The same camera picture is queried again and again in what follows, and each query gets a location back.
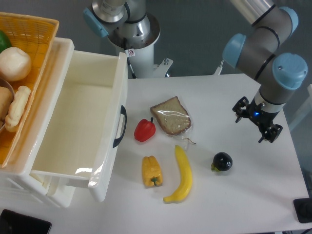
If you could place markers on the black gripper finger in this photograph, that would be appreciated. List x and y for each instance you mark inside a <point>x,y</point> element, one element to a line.
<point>270,133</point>
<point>241,109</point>

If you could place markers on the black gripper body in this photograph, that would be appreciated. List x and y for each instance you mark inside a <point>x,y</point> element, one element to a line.
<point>262,115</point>

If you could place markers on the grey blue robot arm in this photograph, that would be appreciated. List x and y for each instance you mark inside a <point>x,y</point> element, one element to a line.
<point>254,55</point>

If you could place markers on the dark purple mangosteen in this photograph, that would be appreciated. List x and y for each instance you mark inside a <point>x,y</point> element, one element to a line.
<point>221,162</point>

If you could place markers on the wrapped brown bread slice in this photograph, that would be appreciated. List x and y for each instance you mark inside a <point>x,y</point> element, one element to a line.
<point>173,118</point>

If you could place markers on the black device bottom right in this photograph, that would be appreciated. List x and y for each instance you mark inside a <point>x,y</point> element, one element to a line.
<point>303,209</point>

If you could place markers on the black device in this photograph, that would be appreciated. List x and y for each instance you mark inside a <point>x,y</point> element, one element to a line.
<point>303,209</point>
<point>14,223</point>

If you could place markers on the yellow banana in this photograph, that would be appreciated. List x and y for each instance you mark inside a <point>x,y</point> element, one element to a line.
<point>186,177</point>

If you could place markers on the red bell pepper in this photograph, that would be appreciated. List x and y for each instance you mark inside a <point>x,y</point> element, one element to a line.
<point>145,130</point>

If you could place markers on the yellow bell pepper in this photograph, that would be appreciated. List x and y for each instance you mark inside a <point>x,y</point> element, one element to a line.
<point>151,172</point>

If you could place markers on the white plastic drawer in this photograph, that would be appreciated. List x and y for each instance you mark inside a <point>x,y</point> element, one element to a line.
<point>87,125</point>

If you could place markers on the orange woven basket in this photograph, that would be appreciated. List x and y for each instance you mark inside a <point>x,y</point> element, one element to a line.
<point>35,36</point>

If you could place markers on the pale twisted bread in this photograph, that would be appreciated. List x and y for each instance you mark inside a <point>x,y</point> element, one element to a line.
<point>16,108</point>

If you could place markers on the round white bun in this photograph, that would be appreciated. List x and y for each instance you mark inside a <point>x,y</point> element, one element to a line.
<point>15,64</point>

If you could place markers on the brown bread roll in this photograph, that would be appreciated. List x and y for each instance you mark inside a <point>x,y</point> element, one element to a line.
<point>5,101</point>

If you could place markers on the white drawer cabinet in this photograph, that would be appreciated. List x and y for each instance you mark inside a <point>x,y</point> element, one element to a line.
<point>17,180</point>

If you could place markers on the green vegetable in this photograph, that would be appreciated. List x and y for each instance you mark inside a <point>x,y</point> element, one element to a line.
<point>4,41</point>

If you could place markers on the black device bottom left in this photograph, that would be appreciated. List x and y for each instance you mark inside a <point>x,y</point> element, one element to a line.
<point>14,223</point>

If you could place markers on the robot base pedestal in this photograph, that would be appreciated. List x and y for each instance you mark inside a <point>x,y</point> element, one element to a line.
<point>131,30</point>

